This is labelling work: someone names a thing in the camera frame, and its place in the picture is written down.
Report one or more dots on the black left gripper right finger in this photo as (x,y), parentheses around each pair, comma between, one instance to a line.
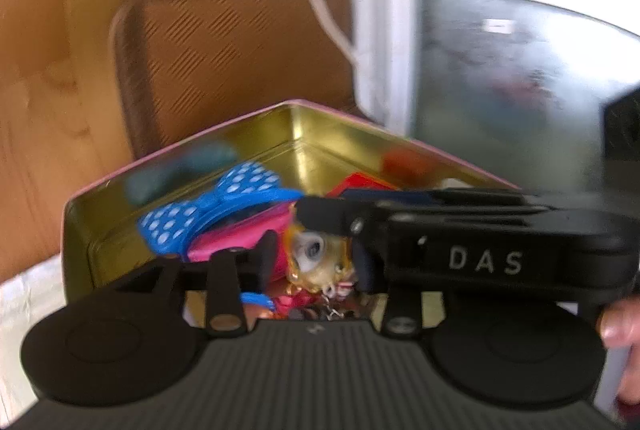
(402,313)

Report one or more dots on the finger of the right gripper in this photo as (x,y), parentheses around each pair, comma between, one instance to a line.
(447,197)
(352,216)

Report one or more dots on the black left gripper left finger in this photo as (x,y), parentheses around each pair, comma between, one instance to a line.
(222,279)

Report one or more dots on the magenta leather wallet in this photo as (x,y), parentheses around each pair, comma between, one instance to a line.
(244,233)

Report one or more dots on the gold doll keychain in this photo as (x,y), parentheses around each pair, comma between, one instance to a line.
(320,271)

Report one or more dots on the person's right hand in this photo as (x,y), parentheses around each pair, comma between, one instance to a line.
(619,327)

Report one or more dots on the blue polka dot bow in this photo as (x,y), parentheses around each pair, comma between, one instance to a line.
(170,229)

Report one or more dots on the pink macaron biscuit tin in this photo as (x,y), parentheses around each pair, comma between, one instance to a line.
(311,147)

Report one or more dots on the frosted glass door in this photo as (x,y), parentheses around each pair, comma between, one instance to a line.
(544,93)

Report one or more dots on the white patterned tablecloth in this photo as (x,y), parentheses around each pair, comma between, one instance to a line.
(25,300)

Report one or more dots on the brown mesh chair back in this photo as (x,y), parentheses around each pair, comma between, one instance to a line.
(183,66)

